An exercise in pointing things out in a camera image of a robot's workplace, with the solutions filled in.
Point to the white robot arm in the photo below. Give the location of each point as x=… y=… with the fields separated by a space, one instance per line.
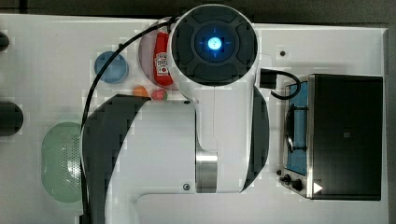
x=212 y=138

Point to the red toy strawberry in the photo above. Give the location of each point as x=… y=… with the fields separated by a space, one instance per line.
x=159 y=95

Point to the red ketchup bottle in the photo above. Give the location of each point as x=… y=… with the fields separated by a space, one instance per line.
x=160 y=64

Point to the orange toy fruit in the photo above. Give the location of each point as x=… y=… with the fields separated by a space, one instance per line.
x=140 y=91

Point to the grey round plate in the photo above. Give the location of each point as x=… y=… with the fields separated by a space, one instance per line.
x=146 y=51

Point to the blue bowl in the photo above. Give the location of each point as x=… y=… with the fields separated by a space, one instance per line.
x=117 y=70

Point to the black toaster oven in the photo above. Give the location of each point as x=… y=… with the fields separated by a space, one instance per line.
x=333 y=138

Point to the green perforated colander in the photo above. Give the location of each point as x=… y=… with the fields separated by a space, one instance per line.
x=60 y=162

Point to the black cylinder post upper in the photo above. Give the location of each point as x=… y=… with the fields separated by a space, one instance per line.
x=4 y=41

